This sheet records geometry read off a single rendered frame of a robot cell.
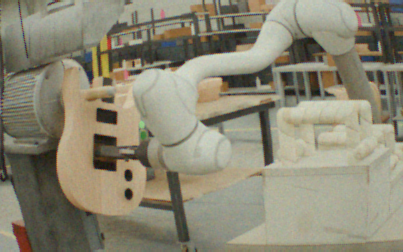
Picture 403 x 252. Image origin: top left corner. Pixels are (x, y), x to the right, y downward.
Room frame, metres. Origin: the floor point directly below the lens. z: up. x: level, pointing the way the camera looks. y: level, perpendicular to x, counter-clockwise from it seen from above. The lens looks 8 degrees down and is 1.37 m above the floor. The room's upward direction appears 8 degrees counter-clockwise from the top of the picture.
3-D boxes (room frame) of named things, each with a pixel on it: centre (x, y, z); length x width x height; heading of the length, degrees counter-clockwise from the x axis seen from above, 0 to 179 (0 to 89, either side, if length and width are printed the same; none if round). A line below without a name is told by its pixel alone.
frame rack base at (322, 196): (1.27, -0.25, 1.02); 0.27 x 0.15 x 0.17; 51
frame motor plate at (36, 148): (2.15, 0.59, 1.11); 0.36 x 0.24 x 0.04; 51
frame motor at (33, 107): (2.11, 0.54, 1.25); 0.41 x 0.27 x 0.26; 51
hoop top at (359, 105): (1.29, -0.27, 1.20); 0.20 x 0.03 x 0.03; 50
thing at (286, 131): (1.29, -0.16, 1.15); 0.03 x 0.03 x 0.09
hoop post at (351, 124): (1.18, -0.28, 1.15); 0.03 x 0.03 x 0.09
